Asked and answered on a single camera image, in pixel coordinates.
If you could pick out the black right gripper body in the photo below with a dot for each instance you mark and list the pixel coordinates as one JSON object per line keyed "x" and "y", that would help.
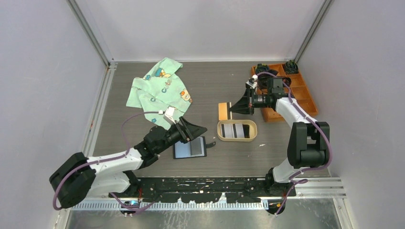
{"x": 260, "y": 100}

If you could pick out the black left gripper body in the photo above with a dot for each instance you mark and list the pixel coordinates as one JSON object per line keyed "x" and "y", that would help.
{"x": 173, "y": 135}

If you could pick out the black leather card holder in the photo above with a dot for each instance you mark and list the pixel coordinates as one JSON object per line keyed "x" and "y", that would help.
{"x": 193, "y": 149}

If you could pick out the orange striped credit card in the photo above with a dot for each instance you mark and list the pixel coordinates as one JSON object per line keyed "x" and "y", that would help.
{"x": 224, "y": 112}

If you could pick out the white striped credit card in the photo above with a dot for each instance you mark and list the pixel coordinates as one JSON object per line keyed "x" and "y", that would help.
{"x": 232, "y": 130}

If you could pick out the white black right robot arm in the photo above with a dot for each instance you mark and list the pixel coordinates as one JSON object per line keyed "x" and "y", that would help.
{"x": 308, "y": 147}

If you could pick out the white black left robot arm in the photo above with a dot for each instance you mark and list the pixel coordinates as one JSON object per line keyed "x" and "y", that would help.
{"x": 81, "y": 176}

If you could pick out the dark patterned credit card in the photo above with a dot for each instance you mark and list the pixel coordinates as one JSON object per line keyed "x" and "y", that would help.
{"x": 246, "y": 129}

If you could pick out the beige oval tray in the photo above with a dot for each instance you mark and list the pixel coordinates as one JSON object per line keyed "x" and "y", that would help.
{"x": 253, "y": 130}

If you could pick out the dark rolled belt back left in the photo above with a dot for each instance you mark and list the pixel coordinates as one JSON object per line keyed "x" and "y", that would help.
{"x": 264, "y": 68}

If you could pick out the dark rolled belt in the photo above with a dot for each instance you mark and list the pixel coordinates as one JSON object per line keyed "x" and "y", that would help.
{"x": 264, "y": 68}
{"x": 290, "y": 67}

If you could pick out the orange compartment organizer box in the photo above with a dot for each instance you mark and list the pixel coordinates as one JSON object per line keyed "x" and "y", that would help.
{"x": 299, "y": 91}

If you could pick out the dark rolled belt back right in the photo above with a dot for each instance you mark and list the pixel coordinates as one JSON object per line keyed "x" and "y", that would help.
{"x": 290, "y": 67}

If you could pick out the green cartoon print cloth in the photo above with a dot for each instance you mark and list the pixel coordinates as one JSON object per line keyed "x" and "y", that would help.
{"x": 159, "y": 89}

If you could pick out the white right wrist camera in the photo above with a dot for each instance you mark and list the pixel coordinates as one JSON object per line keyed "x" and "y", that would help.
{"x": 252, "y": 83}

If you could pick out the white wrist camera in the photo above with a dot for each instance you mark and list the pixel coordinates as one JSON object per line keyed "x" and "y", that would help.
{"x": 252, "y": 83}
{"x": 170, "y": 115}

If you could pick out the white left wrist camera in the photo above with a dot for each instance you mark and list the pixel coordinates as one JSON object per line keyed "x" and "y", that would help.
{"x": 170, "y": 115}

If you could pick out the aluminium front rail frame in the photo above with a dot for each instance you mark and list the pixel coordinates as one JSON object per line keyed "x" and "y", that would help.
{"x": 315, "y": 188}

